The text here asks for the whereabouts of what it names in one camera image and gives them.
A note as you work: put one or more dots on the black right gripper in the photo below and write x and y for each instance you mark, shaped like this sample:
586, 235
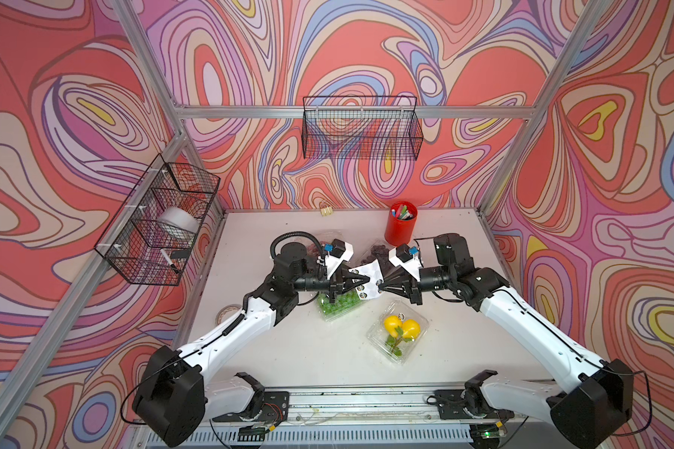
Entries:
410, 288

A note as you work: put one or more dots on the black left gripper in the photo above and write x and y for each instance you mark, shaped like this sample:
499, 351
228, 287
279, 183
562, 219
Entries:
336, 285

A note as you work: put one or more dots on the white sticker sheet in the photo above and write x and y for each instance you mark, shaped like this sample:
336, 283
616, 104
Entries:
370, 290

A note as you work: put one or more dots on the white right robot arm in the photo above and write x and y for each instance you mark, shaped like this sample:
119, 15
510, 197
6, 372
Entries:
589, 398

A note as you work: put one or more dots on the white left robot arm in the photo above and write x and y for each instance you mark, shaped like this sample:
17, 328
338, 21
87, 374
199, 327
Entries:
174, 395

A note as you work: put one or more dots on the clamshell with yellow fruit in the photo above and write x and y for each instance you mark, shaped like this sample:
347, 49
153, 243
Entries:
397, 332

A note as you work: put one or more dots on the clamshell green and dark grapes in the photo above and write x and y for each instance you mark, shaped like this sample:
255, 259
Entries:
342, 305

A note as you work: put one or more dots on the small clamshell dark grapes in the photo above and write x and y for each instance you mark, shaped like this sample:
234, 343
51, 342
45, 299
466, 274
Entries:
379, 252

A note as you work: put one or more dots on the red plastic cup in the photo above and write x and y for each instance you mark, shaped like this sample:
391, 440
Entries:
401, 223

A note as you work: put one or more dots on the clear tape roll on table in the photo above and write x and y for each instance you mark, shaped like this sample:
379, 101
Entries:
226, 312

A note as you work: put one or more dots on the white tape roll in basket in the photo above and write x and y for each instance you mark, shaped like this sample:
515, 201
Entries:
178, 223

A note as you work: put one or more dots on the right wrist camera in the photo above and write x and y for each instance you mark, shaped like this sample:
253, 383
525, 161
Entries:
408, 258

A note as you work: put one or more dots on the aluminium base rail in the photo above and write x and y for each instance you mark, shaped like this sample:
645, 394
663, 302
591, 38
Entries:
390, 416

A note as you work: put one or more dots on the back wire basket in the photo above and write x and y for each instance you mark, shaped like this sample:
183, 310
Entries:
361, 127

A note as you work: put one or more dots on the wire basket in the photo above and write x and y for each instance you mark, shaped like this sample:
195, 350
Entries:
151, 240
361, 127

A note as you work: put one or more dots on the left wire basket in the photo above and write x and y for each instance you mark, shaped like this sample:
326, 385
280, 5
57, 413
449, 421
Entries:
151, 240

